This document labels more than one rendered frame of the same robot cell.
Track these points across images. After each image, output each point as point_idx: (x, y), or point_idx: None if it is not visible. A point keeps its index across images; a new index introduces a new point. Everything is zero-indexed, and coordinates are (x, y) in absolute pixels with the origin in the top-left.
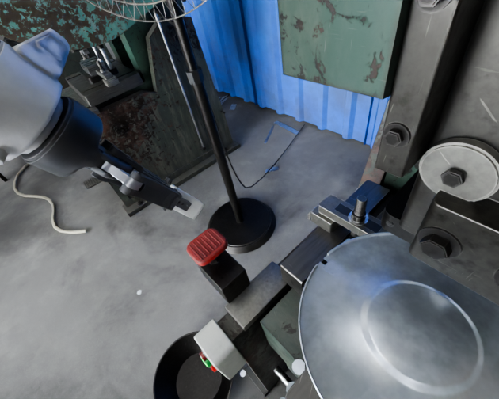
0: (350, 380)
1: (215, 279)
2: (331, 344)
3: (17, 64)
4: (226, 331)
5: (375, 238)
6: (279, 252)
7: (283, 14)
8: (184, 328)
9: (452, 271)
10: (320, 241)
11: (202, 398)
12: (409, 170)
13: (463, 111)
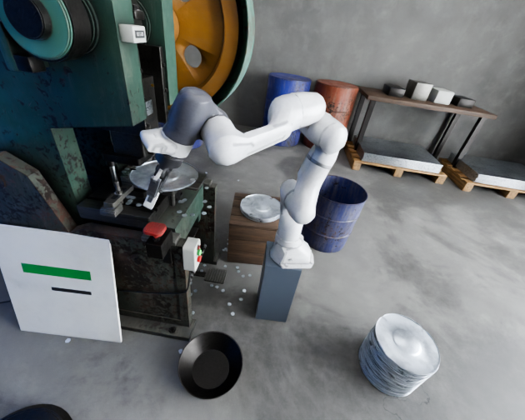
0: (185, 181)
1: (167, 233)
2: (178, 184)
3: None
4: (184, 242)
5: (133, 182)
6: (67, 379)
7: (131, 111)
8: (185, 416)
9: None
10: (130, 210)
11: (219, 356)
12: (80, 185)
13: None
